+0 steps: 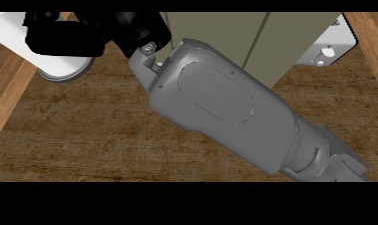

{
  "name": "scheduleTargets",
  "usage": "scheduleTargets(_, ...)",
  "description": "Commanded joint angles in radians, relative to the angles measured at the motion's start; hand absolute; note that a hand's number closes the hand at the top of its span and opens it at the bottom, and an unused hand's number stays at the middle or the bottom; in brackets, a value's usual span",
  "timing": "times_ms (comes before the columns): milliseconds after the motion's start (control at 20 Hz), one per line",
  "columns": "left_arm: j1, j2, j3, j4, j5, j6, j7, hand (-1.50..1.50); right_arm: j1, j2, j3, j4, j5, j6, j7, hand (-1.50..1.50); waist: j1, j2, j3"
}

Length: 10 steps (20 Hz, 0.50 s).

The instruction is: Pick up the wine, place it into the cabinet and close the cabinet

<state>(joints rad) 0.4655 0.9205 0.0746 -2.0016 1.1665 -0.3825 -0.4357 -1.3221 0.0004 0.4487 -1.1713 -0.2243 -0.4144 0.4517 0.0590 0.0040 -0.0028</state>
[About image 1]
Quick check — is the white metal hinge bracket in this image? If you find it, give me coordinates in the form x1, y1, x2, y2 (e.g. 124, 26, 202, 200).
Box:
292, 13, 359, 68

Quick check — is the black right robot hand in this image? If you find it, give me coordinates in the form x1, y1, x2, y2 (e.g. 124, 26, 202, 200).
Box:
22, 11, 173, 60

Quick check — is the white wine bottle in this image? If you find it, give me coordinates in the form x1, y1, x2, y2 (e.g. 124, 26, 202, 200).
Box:
0, 11, 98, 84

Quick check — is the olive cabinet door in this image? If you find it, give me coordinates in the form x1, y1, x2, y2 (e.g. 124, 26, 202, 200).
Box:
158, 11, 344, 90

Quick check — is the wooden cabinet side panel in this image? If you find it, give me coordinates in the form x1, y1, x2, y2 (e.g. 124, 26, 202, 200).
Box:
0, 43, 40, 132
343, 11, 378, 81

